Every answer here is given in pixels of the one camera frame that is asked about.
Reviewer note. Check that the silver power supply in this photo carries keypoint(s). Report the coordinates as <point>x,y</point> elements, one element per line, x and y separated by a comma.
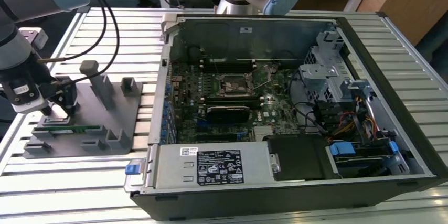
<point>169,166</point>

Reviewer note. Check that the black RAM stick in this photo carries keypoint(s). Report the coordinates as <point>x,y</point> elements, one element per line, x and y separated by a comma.
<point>230,69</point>
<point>235,105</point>

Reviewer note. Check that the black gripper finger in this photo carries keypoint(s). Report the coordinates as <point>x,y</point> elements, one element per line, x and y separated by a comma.
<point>47,107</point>
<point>71,107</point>

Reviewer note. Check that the green RAM stick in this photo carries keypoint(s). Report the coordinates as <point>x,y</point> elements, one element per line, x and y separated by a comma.
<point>67,129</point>

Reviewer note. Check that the blue case latch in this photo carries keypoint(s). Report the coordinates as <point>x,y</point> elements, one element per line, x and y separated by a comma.
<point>133,169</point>

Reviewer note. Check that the black plastic shroud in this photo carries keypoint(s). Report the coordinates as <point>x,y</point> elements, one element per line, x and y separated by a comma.
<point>301,158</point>

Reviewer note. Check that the small silver chipset heatsink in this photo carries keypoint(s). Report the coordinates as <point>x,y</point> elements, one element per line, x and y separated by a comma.
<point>263,132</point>

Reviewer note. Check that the thin metal locking lever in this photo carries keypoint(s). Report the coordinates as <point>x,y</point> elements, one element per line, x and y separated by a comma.
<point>218,68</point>

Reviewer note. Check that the green motherboard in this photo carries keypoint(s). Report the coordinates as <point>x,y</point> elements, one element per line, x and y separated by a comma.
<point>281,108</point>

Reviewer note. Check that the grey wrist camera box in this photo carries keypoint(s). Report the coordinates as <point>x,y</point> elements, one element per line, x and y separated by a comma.
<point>34,37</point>

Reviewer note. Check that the CPU socket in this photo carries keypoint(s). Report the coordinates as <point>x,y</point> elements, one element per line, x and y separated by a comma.
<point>237,85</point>

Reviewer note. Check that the silver drive cage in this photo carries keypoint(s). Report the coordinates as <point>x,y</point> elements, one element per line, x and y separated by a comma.
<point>315,74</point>

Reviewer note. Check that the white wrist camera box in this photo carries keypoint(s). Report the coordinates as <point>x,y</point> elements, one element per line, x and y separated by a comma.
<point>25,103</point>

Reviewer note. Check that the black open PC case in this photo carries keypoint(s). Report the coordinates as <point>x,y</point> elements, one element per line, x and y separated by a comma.
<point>245,203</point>

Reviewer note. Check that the blue plastic clip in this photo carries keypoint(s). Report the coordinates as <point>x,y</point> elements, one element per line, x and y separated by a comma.
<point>394,147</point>

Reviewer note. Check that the black graphics card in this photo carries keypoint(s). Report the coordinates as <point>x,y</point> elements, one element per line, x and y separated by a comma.
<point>227,116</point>

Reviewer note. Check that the black disk drive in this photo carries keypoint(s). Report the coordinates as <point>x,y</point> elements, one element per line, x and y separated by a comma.
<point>361,167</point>

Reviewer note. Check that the grey parts rack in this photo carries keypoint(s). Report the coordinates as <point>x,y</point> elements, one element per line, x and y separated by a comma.
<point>91,134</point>

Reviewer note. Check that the blue disk carrier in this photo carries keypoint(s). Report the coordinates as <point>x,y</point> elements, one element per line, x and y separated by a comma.
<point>342,150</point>

